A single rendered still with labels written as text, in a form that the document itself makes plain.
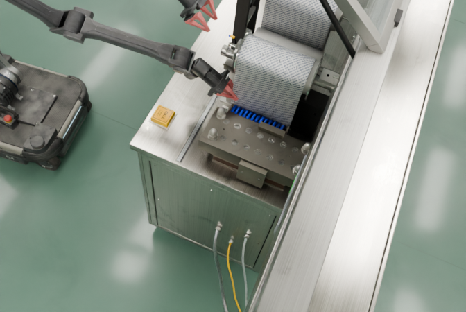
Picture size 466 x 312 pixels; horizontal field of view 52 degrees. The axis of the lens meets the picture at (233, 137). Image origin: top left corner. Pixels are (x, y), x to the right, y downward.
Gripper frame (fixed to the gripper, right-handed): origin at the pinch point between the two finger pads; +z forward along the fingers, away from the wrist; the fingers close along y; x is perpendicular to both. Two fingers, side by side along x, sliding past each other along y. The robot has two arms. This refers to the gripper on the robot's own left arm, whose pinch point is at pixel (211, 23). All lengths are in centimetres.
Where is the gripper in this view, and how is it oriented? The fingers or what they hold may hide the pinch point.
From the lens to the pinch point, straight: 160.9
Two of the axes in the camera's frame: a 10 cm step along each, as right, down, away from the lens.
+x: 6.5, -1.4, -7.4
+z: 6.4, 6.4, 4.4
